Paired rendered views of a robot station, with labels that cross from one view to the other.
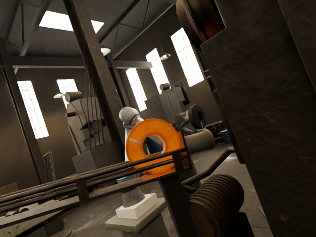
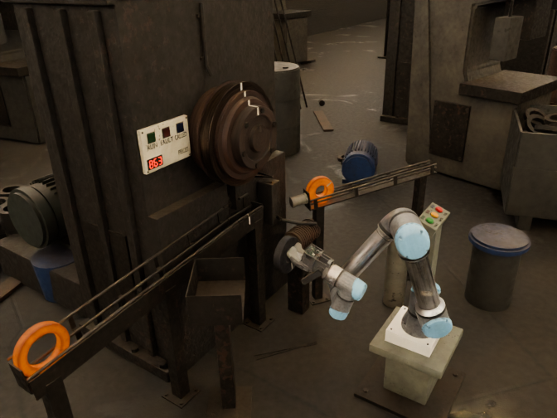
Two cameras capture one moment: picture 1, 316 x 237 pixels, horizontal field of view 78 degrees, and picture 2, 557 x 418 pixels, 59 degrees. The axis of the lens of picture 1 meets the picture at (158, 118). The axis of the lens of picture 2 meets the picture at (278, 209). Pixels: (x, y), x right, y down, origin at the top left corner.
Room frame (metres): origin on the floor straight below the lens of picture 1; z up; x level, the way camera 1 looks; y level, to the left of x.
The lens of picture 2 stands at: (2.96, -0.46, 1.80)
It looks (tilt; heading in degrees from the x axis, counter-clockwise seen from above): 26 degrees down; 173
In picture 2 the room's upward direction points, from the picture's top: 1 degrees counter-clockwise
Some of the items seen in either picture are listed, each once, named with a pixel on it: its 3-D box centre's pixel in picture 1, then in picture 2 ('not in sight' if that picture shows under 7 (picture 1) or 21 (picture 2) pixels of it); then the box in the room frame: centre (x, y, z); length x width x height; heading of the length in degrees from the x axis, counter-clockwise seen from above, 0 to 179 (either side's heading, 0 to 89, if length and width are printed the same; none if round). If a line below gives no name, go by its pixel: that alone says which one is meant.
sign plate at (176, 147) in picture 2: not in sight; (166, 143); (0.96, -0.70, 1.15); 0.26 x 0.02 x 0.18; 139
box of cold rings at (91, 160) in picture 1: (113, 161); not in sight; (4.17, 1.20, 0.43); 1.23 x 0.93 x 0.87; 137
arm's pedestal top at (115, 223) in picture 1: (138, 212); (416, 339); (1.31, 0.33, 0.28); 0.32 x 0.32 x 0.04; 49
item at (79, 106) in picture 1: (92, 130); not in sight; (6.10, 2.04, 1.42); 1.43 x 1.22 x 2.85; 54
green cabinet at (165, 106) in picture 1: (170, 124); not in sight; (4.76, -0.25, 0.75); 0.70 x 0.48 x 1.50; 139
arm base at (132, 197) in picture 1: (131, 194); (419, 318); (1.31, 0.33, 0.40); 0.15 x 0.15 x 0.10
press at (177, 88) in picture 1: (177, 108); not in sight; (8.99, -1.03, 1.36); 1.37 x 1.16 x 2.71; 39
